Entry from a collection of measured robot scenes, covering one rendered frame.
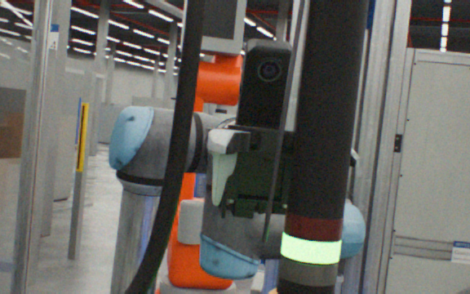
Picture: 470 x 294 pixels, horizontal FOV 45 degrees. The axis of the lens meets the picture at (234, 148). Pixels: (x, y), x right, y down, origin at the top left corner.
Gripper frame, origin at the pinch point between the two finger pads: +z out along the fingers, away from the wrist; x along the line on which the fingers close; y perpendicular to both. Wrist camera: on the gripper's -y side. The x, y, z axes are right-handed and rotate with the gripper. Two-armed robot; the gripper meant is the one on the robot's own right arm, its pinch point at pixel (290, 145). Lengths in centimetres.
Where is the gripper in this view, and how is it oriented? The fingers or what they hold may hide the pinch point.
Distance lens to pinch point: 41.3
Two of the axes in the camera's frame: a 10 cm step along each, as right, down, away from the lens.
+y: -1.1, 9.9, 0.5
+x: -9.9, -1.0, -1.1
